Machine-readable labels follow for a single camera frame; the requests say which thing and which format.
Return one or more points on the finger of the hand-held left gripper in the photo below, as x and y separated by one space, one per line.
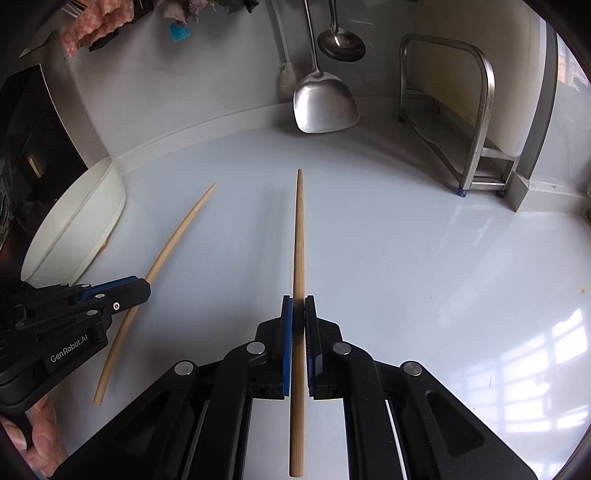
106 286
124 297

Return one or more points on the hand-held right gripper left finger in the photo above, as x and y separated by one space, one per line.
287 350

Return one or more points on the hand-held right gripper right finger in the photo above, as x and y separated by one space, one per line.
310 350

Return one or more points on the white round basin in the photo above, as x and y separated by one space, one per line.
69 230

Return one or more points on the tapered bamboo chopstick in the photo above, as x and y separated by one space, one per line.
300 230
184 226

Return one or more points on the person's left hand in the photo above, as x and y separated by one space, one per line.
46 443

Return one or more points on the steel spatula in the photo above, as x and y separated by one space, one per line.
323 106

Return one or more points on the pink textured cloth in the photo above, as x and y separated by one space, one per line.
92 23

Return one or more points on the white spoon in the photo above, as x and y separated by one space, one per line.
288 78

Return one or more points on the beige checked rag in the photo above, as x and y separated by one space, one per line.
189 9

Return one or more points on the steel ladle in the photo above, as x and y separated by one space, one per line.
341 44

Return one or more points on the black cloth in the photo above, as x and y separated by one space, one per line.
238 4

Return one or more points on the steel rack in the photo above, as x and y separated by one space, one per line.
485 92

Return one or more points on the white cutting board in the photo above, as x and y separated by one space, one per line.
508 69

